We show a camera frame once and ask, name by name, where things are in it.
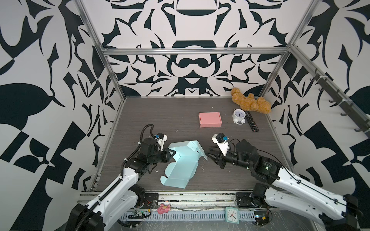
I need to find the light blue paper box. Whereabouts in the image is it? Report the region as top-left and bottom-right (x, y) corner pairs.
(161, 141), (208, 189)

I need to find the pink paper box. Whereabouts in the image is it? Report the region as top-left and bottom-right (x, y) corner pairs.
(198, 112), (222, 128)

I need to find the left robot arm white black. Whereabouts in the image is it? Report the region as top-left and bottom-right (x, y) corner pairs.
(66, 133), (176, 231)

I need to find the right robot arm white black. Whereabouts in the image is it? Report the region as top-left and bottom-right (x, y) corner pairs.
(206, 133), (360, 231)

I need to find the black remote control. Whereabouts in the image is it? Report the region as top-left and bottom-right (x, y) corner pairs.
(245, 111), (259, 132)

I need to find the white alarm clock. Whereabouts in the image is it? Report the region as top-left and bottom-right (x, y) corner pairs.
(232, 109), (246, 125)

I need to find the brown teddy bear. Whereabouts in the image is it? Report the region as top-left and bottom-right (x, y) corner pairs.
(231, 88), (272, 114)

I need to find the pink small toy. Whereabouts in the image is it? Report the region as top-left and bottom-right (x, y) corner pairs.
(157, 203), (171, 215)

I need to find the teal square clock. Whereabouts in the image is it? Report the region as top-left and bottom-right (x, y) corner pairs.
(225, 207), (240, 224)

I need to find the small circuit board left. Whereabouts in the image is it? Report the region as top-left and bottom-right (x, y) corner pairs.
(127, 210), (151, 220)

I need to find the small circuit board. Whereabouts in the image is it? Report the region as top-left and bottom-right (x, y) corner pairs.
(127, 210), (151, 220)
(253, 210), (273, 227)

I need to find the small circuit board right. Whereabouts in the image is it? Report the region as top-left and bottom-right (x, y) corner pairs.
(253, 210), (273, 227)

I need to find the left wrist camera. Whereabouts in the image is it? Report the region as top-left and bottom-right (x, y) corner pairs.
(155, 133), (167, 152)

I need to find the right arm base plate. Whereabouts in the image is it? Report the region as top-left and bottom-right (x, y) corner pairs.
(235, 192), (275, 208)

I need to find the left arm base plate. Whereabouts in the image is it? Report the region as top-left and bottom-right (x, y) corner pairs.
(118, 192), (159, 210)

